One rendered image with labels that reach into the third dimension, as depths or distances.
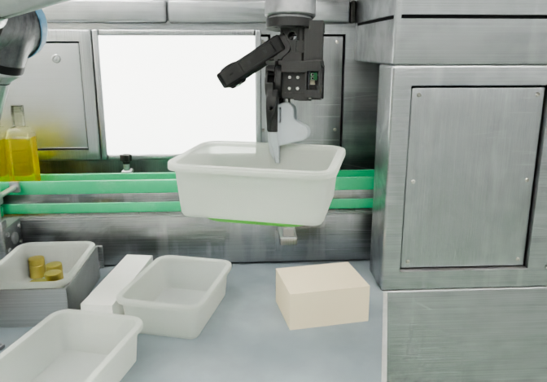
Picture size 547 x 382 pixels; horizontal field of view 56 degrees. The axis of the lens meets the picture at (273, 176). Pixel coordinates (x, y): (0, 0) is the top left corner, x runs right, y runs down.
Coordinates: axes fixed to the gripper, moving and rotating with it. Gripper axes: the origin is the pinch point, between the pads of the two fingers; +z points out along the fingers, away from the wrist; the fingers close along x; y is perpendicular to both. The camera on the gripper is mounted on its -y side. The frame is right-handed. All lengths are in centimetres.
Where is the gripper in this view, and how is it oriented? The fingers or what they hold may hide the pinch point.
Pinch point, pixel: (273, 154)
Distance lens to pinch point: 79.6
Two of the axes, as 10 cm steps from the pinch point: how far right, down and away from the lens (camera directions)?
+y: 9.9, 0.4, -1.7
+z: -0.2, 9.9, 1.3
